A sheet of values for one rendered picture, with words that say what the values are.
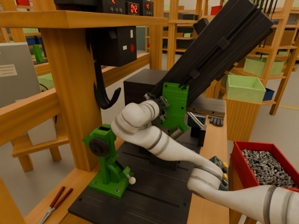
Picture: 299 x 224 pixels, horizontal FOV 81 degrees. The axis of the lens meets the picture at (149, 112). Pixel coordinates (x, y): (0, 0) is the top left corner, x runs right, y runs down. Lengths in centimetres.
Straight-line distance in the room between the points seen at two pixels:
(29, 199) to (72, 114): 153
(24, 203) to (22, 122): 154
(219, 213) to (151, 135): 42
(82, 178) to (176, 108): 54
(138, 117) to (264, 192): 34
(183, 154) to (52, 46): 55
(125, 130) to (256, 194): 35
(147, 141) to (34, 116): 42
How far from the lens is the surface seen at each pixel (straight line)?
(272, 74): 360
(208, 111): 91
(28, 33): 833
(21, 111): 69
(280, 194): 51
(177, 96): 79
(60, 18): 52
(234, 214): 105
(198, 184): 58
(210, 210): 77
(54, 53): 70
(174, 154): 51
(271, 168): 106
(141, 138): 49
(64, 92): 73
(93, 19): 59
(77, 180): 90
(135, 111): 45
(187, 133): 111
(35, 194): 220
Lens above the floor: 152
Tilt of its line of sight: 27 degrees down
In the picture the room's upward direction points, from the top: straight up
